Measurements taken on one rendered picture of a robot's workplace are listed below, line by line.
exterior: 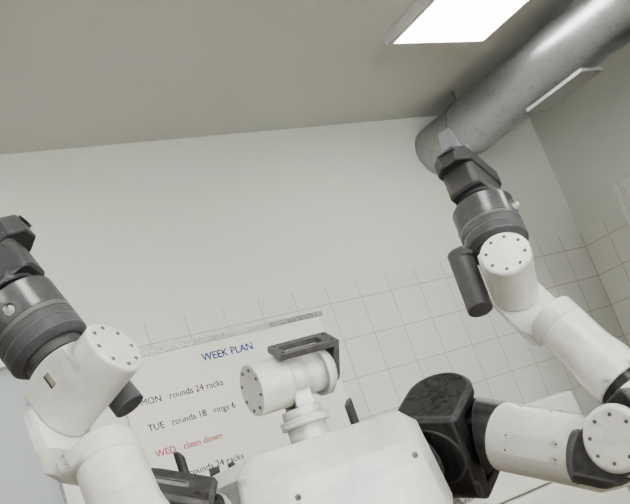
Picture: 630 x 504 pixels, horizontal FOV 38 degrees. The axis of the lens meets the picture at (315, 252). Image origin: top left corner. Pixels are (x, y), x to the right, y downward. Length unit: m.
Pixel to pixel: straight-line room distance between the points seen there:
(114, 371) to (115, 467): 0.10
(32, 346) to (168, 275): 3.37
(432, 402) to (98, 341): 0.51
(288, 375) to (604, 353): 0.38
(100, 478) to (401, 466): 0.40
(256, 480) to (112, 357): 0.25
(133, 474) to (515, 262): 0.56
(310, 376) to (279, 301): 3.34
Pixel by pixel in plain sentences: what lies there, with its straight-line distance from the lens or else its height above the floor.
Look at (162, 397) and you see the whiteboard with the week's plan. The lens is 4.09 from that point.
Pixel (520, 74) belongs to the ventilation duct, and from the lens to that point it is 4.79.
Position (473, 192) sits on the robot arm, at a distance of 1.28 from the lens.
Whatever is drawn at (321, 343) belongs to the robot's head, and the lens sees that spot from 1.16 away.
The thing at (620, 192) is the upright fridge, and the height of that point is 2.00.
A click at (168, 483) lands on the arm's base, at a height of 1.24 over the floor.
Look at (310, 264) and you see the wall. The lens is 4.65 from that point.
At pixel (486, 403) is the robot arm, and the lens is 1.23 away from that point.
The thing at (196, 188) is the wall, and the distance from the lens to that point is 4.54.
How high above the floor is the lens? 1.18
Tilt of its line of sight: 14 degrees up
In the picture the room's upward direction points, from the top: 20 degrees counter-clockwise
